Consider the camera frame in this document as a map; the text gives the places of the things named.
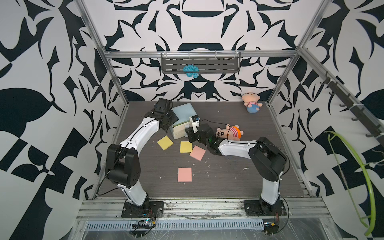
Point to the grey wall shelf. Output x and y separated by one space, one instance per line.
208 63

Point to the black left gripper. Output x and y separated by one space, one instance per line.
174 118

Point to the pink sticky note pad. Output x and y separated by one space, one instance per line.
197 153
185 175

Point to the teal crumpled object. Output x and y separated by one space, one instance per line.
191 71

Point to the small circuit board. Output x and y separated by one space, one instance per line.
144 224

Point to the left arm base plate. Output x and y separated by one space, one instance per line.
148 209

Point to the plush boy doll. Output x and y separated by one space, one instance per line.
251 102

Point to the small black connector box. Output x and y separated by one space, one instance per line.
271 228

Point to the black hook rail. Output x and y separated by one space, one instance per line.
361 113

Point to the pale blue drawer box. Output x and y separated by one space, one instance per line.
183 113

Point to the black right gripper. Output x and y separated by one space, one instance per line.
190 134

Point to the plush pig doll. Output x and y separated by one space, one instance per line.
232 133

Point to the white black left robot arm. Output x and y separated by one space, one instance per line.
123 164

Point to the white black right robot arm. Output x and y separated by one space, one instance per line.
268 159

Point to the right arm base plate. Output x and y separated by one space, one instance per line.
259 208

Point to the yellow sticky note pad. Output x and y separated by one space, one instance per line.
165 143
186 147

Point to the white slotted cable duct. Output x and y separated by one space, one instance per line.
180 225

